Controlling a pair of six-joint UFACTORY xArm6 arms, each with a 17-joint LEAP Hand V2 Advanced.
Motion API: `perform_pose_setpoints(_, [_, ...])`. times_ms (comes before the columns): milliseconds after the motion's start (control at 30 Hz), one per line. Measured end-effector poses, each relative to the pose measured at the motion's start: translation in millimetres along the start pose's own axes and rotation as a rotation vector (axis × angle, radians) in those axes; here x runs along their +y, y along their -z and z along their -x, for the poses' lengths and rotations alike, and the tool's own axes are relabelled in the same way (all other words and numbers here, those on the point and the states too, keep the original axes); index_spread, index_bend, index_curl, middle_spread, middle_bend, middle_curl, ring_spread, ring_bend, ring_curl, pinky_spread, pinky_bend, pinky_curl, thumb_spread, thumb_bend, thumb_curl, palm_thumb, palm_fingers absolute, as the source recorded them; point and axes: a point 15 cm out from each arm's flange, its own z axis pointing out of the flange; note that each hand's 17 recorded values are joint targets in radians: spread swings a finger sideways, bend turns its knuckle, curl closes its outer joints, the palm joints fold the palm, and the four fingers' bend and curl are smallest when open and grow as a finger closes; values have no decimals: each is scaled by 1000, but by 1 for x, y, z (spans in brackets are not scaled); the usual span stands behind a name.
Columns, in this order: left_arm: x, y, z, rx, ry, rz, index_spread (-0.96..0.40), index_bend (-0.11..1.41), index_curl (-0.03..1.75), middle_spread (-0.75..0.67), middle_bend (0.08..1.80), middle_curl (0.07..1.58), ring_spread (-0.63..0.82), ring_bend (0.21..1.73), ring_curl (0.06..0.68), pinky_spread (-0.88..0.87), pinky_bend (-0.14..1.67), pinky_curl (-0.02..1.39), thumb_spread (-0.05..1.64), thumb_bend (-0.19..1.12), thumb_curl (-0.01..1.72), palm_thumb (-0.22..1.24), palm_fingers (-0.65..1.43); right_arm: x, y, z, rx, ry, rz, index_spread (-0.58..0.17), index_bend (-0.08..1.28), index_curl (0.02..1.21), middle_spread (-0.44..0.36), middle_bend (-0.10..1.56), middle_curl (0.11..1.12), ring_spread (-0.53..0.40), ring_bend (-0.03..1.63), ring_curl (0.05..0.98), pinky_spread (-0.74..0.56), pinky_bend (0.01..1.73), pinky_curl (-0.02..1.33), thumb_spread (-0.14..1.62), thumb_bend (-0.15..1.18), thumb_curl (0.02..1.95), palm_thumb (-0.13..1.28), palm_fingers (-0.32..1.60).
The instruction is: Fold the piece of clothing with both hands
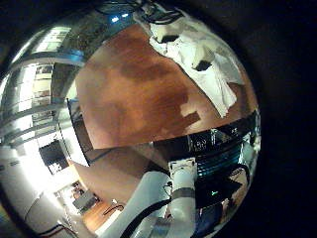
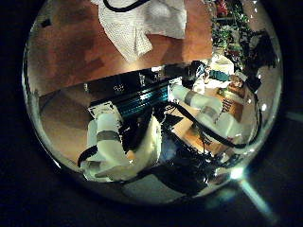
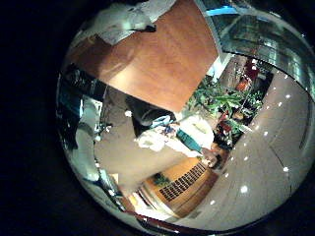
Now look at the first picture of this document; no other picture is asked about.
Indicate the white piece of clothing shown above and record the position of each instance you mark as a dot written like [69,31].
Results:
[218,82]

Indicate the black equipment box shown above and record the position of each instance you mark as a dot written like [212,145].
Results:
[214,191]

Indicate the black monitor screen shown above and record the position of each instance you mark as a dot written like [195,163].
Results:
[52,157]

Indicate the grey box on floor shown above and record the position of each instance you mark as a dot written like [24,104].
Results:
[85,200]

